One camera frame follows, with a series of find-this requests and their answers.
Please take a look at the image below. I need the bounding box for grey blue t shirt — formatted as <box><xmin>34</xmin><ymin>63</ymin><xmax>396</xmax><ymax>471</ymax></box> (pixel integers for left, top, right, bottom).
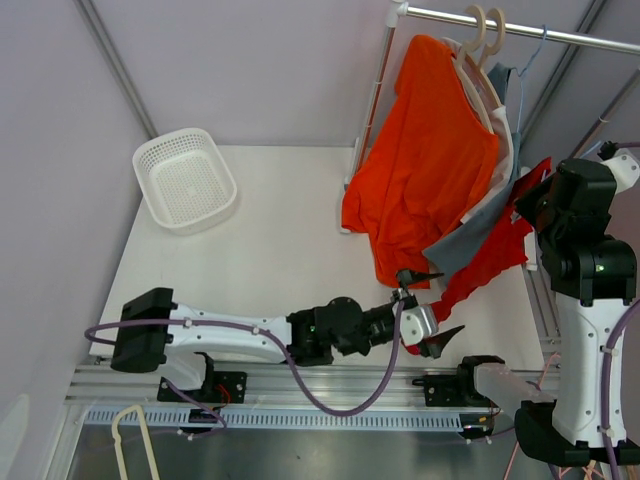
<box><xmin>422</xmin><ymin>61</ymin><xmax>524</xmax><ymax>276</ymax></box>

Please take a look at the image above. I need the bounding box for red t shirt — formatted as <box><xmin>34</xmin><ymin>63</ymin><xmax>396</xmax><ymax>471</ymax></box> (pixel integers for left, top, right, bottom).
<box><xmin>432</xmin><ymin>157</ymin><xmax>552</xmax><ymax>322</ymax></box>

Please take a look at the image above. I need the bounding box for orange t shirt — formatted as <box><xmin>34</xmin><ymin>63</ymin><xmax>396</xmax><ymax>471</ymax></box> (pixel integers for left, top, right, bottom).
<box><xmin>341</xmin><ymin>35</ymin><xmax>499</xmax><ymax>287</ymax></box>

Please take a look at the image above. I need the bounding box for white t shirt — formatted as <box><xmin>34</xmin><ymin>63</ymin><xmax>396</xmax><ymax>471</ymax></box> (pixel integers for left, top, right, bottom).
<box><xmin>434</xmin><ymin>38</ymin><xmax>514</xmax><ymax>233</ymax></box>

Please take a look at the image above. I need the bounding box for beige wooden hanger front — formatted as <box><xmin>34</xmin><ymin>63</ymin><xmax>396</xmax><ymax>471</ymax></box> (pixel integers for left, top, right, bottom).
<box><xmin>452</xmin><ymin>4</ymin><xmax>494</xmax><ymax>133</ymax></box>

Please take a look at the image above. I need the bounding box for light blue wire hanger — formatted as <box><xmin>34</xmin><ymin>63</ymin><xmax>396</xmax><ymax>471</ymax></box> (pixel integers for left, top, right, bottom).
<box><xmin>515</xmin><ymin>24</ymin><xmax>548</xmax><ymax>133</ymax></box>

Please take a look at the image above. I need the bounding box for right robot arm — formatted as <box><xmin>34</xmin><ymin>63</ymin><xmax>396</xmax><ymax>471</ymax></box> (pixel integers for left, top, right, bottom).
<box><xmin>455</xmin><ymin>153</ymin><xmax>639</xmax><ymax>476</ymax></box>

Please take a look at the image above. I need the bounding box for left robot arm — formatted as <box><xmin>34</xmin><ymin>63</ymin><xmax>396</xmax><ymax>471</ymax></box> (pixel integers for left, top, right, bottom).
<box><xmin>111</xmin><ymin>270</ymin><xmax>460</xmax><ymax>401</ymax></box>

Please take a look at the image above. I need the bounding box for beige hanger on floor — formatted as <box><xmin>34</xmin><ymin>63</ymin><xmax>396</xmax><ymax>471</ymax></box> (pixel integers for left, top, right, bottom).
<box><xmin>110</xmin><ymin>405</ymin><xmax>161</xmax><ymax>480</ymax></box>

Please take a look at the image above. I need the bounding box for pile of hangers on floor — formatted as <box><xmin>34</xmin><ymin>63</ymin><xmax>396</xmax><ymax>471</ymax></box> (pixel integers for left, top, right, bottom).
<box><xmin>549</xmin><ymin>460</ymin><xmax>613</xmax><ymax>480</ymax></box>

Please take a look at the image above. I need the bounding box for white perforated plastic basket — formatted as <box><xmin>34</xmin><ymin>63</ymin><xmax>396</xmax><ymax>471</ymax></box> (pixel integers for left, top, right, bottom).
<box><xmin>132</xmin><ymin>128</ymin><xmax>239</xmax><ymax>236</ymax></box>

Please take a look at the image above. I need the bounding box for white object at corner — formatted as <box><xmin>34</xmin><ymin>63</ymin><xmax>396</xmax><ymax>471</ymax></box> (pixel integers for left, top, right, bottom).
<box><xmin>0</xmin><ymin>394</ymin><xmax>30</xmax><ymax>480</ymax></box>

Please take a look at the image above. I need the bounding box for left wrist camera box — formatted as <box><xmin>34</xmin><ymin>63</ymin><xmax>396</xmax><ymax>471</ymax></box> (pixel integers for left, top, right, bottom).
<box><xmin>400</xmin><ymin>305</ymin><xmax>439</xmax><ymax>346</ymax></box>

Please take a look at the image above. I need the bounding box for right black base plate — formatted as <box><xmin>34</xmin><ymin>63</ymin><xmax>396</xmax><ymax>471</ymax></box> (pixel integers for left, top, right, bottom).
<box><xmin>411</xmin><ymin>373</ymin><xmax>481</xmax><ymax>407</ymax></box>

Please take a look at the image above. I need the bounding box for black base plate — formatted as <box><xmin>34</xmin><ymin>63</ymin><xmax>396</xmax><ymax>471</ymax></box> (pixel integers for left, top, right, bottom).
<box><xmin>411</xmin><ymin>373</ymin><xmax>481</xmax><ymax>407</ymax></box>
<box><xmin>182</xmin><ymin>370</ymin><xmax>247</xmax><ymax>404</ymax></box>

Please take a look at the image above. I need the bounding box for white clothes rack post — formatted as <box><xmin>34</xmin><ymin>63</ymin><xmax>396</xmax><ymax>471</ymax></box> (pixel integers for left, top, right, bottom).
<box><xmin>341</xmin><ymin>0</ymin><xmax>412</xmax><ymax>235</ymax></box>

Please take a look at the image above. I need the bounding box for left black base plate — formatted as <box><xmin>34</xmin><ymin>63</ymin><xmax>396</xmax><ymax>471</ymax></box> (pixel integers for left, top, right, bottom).
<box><xmin>182</xmin><ymin>370</ymin><xmax>247</xmax><ymax>404</ymax></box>

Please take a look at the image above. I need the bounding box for white slotted cable duct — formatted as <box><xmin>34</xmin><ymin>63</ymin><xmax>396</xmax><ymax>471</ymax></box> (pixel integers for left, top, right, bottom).
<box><xmin>87</xmin><ymin>405</ymin><xmax>463</xmax><ymax>432</ymax></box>

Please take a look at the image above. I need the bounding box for metal clothes rack rail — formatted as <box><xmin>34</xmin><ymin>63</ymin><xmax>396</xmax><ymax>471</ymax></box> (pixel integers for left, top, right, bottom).
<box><xmin>398</xmin><ymin>2</ymin><xmax>639</xmax><ymax>56</ymax></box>

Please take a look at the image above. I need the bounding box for aluminium mounting rail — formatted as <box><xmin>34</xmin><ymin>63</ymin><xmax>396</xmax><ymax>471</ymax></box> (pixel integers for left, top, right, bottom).
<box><xmin>64</xmin><ymin>356</ymin><xmax>561</xmax><ymax>414</ymax></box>

